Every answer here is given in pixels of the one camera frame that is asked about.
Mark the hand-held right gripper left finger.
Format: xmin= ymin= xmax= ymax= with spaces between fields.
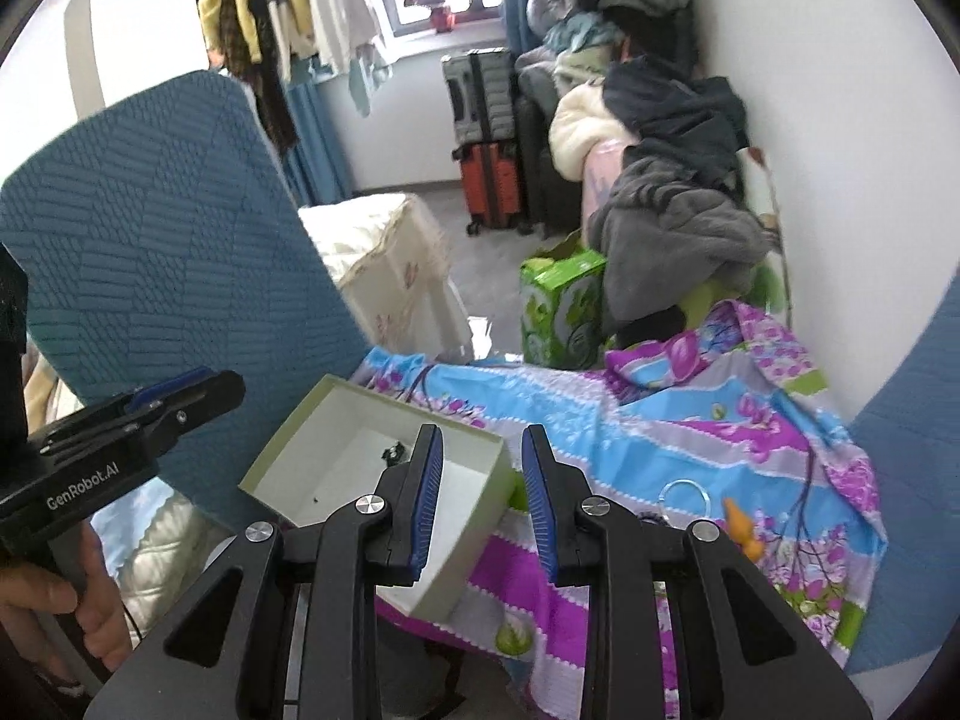
xmin=82 ymin=424 xmax=451 ymax=720

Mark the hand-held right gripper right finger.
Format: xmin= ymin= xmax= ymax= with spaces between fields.
xmin=521 ymin=424 xmax=875 ymax=720

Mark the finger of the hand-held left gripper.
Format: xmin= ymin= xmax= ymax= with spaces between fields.
xmin=30 ymin=371 xmax=246 ymax=460
xmin=124 ymin=366 xmax=215 ymax=413

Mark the white and green cardboard box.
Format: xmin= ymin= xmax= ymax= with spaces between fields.
xmin=238 ymin=373 xmax=518 ymax=620

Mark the silver bangle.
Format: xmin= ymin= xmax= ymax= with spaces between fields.
xmin=660 ymin=478 xmax=710 ymax=523

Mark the person's left hand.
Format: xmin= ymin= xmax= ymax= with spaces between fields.
xmin=0 ymin=525 xmax=134 ymax=691

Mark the white quilted blanket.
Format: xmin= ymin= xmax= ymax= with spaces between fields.
xmin=111 ymin=493 xmax=235 ymax=647

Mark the floral printed cloth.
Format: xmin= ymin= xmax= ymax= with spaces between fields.
xmin=349 ymin=298 xmax=886 ymax=717

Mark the green printed carton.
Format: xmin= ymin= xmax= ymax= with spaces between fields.
xmin=520 ymin=229 xmax=612 ymax=371

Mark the orange hair clip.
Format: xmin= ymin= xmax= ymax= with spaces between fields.
xmin=721 ymin=496 xmax=766 ymax=560

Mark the cream floral covered table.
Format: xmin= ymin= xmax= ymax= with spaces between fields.
xmin=298 ymin=191 xmax=475 ymax=362

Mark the green chair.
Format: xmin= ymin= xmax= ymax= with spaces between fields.
xmin=675 ymin=276 xmax=790 ymax=335

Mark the blue curtain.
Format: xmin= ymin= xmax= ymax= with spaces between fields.
xmin=280 ymin=58 xmax=355 ymax=209

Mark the grey fleece garment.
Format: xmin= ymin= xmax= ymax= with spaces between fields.
xmin=585 ymin=156 xmax=782 ymax=325

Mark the dark patterned hanging garment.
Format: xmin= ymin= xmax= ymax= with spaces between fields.
xmin=223 ymin=0 xmax=302 ymax=156

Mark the pink blanket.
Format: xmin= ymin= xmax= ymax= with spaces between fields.
xmin=580 ymin=141 xmax=640 ymax=242

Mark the black suitcase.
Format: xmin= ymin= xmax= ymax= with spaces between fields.
xmin=513 ymin=67 xmax=587 ymax=239

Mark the red suitcase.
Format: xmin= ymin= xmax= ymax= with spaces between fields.
xmin=451 ymin=139 xmax=530 ymax=236

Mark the cream fleece blanket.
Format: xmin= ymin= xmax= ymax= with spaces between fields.
xmin=548 ymin=79 xmax=640 ymax=182

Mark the rolled floral mat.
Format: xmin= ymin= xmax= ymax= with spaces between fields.
xmin=742 ymin=146 xmax=794 ymax=320

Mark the grey suitcase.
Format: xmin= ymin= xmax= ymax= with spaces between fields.
xmin=441 ymin=48 xmax=520 ymax=149

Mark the dark navy garment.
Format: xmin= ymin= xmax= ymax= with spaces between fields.
xmin=602 ymin=55 xmax=752 ymax=190

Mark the pile of clothes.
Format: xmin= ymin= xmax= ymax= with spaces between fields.
xmin=517 ymin=0 xmax=707 ymax=87

